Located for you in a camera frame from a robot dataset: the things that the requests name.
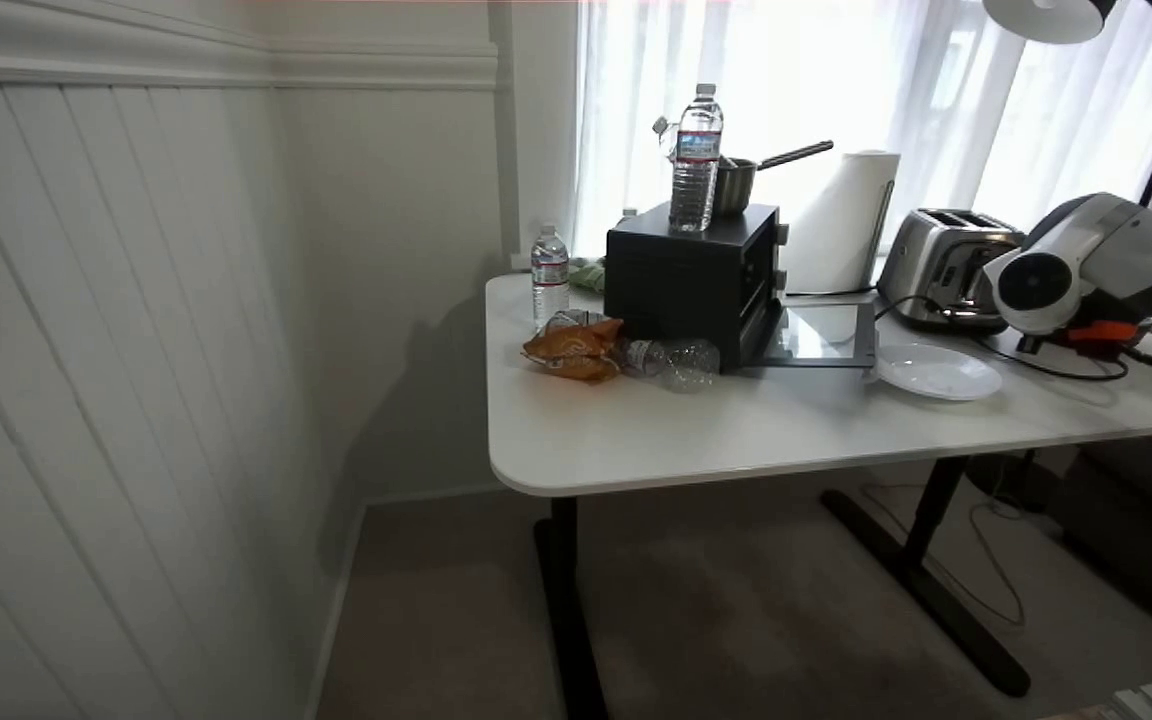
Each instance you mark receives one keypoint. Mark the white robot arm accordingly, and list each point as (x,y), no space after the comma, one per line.
(1089,252)

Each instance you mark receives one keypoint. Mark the green item behind oven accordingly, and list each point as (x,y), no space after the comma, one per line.
(587,276)

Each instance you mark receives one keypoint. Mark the small water bottle on table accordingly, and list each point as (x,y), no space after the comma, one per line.
(549,276)

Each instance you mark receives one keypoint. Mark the clear crumpled plastic bag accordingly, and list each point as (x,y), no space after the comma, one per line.
(673,360)

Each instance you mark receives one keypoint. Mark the black toaster oven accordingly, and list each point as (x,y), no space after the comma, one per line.
(726,288)

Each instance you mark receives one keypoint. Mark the clear water bottle on oven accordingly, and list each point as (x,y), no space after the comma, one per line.
(692,162)

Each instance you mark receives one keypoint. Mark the small metal saucepan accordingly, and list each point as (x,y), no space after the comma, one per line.
(734,185)

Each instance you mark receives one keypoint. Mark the white paper towel roll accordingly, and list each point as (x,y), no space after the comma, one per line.
(838,233)

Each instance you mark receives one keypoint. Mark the white round plate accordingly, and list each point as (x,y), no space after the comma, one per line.
(936,374)

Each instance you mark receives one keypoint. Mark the silver two-slot toaster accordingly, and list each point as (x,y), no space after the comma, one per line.
(935,273)

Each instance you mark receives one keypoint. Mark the white sheer curtain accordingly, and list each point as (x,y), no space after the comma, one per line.
(971,109)

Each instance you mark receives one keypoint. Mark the black table legs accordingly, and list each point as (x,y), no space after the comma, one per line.
(806,613)

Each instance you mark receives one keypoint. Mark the black desk lamp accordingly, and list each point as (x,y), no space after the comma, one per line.
(1069,17)

